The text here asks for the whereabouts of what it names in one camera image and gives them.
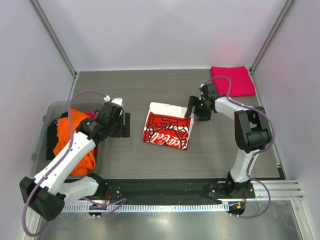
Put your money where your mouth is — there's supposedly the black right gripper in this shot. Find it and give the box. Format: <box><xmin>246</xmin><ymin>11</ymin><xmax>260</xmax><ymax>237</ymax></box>
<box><xmin>184</xmin><ymin>95</ymin><xmax>212</xmax><ymax>122</ymax></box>

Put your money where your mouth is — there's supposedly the white t-shirt with red print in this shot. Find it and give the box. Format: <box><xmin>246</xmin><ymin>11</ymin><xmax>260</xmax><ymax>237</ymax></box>
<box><xmin>141</xmin><ymin>102</ymin><xmax>195</xmax><ymax>151</ymax></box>

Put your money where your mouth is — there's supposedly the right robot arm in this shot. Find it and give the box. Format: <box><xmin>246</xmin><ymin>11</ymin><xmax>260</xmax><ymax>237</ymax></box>
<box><xmin>185</xmin><ymin>83</ymin><xmax>273</xmax><ymax>198</ymax></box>

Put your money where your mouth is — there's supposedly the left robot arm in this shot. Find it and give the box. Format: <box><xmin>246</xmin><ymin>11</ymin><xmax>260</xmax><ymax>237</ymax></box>
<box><xmin>19</xmin><ymin>98</ymin><xmax>130</xmax><ymax>222</ymax></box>

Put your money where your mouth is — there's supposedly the magenta t-shirt in bin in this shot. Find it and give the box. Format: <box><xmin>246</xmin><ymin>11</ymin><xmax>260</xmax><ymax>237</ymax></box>
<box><xmin>85</xmin><ymin>111</ymin><xmax>99</xmax><ymax>120</ymax></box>

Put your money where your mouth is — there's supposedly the orange t-shirt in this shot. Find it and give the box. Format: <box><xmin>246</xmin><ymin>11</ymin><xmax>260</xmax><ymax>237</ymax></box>
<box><xmin>52</xmin><ymin>107</ymin><xmax>98</xmax><ymax>176</ymax></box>

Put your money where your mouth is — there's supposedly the folded magenta t-shirt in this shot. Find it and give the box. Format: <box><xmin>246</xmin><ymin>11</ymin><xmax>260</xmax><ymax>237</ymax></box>
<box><xmin>210</xmin><ymin>66</ymin><xmax>256</xmax><ymax>97</ymax></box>

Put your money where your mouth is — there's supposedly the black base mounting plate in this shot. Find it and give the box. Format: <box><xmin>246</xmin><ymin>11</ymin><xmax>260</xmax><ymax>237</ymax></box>
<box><xmin>87</xmin><ymin>178</ymin><xmax>256</xmax><ymax>206</ymax></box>

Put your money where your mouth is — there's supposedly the clear plastic bin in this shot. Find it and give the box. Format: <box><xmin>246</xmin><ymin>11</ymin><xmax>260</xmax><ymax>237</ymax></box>
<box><xmin>31</xmin><ymin>101</ymin><xmax>103</xmax><ymax>177</ymax></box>

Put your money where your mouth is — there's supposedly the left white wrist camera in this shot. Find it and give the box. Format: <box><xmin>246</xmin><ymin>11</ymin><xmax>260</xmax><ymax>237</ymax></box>
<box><xmin>103</xmin><ymin>95</ymin><xmax>124</xmax><ymax>107</ymax></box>

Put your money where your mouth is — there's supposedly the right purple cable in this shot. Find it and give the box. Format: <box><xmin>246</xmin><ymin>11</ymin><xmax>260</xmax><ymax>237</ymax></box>
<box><xmin>203</xmin><ymin>75</ymin><xmax>276</xmax><ymax>220</ymax></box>

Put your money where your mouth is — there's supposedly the purple cable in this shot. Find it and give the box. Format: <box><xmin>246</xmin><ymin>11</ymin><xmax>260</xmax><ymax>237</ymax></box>
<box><xmin>21</xmin><ymin>90</ymin><xmax>127</xmax><ymax>237</ymax></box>
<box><xmin>203</xmin><ymin>75</ymin><xmax>276</xmax><ymax>220</ymax></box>

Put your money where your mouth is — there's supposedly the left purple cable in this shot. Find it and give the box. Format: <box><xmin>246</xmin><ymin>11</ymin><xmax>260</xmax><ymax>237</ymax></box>
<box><xmin>21</xmin><ymin>90</ymin><xmax>127</xmax><ymax>237</ymax></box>

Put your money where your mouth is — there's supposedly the white slotted cable duct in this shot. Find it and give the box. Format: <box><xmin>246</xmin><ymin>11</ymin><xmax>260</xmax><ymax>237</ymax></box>
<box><xmin>62</xmin><ymin>202</ymin><xmax>230</xmax><ymax>213</ymax></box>

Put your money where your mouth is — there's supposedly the aluminium front rail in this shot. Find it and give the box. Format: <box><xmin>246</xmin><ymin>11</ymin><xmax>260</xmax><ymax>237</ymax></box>
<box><xmin>252</xmin><ymin>180</ymin><xmax>304</xmax><ymax>201</ymax></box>

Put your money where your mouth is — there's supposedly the right aluminium frame post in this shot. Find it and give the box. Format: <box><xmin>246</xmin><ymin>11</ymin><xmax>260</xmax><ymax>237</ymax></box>
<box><xmin>249</xmin><ymin>0</ymin><xmax>296</xmax><ymax>74</ymax></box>

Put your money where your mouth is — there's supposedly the aluminium frame post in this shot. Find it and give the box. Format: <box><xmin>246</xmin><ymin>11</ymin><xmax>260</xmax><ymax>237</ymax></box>
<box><xmin>249</xmin><ymin>0</ymin><xmax>296</xmax><ymax>74</ymax></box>
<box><xmin>29</xmin><ymin>0</ymin><xmax>77</xmax><ymax>79</ymax></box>

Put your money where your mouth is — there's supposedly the left aluminium frame post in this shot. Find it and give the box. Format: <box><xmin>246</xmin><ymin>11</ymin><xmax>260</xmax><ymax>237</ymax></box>
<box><xmin>29</xmin><ymin>0</ymin><xmax>77</xmax><ymax>79</ymax></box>

